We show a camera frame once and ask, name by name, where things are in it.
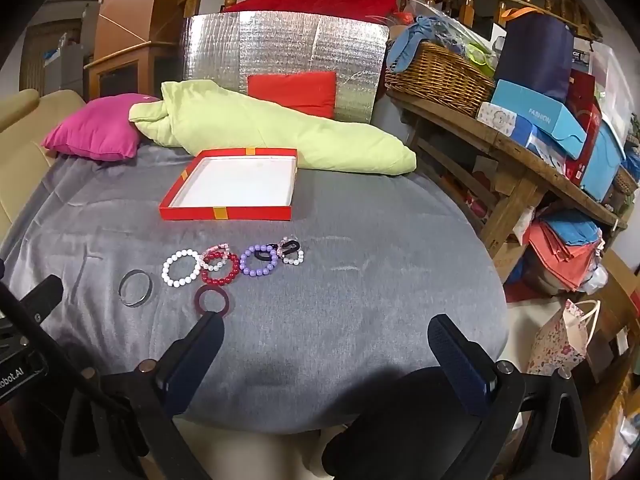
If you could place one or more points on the white floral box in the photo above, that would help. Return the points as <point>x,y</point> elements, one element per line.
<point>495,117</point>

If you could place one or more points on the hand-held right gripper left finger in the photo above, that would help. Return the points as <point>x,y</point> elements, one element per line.
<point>190,362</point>

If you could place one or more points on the blue storage bin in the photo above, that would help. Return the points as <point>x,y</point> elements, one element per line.
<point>602,160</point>

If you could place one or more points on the magenta cushion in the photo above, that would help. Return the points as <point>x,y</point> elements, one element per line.
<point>90,130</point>

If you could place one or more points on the silver foil insulation board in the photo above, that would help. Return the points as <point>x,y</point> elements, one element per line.
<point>280,45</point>

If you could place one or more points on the blue cloth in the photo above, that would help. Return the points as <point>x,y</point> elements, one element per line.
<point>405,45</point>

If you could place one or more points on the floral paper gift bag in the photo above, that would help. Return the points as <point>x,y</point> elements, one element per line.
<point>555,345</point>

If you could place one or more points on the wooden railing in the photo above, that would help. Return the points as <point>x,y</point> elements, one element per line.
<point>470,7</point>

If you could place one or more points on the shallow red cardboard box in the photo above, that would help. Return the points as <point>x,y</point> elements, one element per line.
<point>225,185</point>

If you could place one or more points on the wicker basket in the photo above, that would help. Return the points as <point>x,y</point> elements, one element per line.
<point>440,80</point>

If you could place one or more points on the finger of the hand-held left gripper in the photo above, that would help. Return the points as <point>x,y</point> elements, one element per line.
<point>42,292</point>

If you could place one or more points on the light blue cardboard box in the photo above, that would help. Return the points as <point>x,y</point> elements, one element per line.
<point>530,110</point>

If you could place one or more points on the wooden cabinet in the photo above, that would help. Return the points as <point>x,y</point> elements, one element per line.
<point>125,20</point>

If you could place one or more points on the stack of coral and blue cloths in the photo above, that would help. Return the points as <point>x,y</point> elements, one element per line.
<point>560,245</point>

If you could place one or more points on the beige sofa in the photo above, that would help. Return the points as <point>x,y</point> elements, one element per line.
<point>20,170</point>

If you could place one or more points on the light green quilt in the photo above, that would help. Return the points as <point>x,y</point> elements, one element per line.
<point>300,135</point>

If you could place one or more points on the tall red box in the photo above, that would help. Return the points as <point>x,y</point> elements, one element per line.
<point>585,125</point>

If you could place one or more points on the silver metal bangle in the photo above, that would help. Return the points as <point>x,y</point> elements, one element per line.
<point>149,286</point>

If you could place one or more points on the clear plastic bin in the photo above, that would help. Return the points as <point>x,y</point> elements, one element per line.
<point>612,85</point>

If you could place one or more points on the red cushion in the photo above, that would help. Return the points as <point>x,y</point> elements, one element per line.
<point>295,92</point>

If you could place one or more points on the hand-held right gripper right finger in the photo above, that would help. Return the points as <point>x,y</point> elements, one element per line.
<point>457,360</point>

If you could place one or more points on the grey blanket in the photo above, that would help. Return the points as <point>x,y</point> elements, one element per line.
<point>325,285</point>

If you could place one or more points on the wooden shelf table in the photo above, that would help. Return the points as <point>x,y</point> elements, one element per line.
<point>515,160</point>

